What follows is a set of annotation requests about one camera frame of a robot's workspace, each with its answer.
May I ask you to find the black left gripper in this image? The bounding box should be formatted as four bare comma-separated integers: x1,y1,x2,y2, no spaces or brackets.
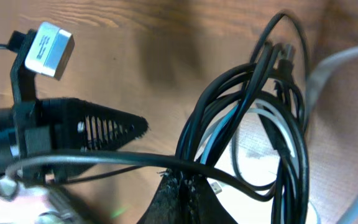
0,99,55,187

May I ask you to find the white usb cable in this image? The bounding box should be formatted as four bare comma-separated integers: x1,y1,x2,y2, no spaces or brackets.
194,43,358,224

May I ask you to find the thin black cable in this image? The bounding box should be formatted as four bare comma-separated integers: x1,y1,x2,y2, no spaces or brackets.
4,11,311,224

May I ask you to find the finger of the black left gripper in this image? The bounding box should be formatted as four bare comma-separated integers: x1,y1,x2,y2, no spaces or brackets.
39,98,149,151

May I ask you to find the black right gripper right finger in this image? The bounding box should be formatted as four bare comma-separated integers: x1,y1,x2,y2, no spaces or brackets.
185,175,237,224

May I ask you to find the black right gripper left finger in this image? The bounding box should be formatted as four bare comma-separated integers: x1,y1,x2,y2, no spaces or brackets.
138,169,185,224

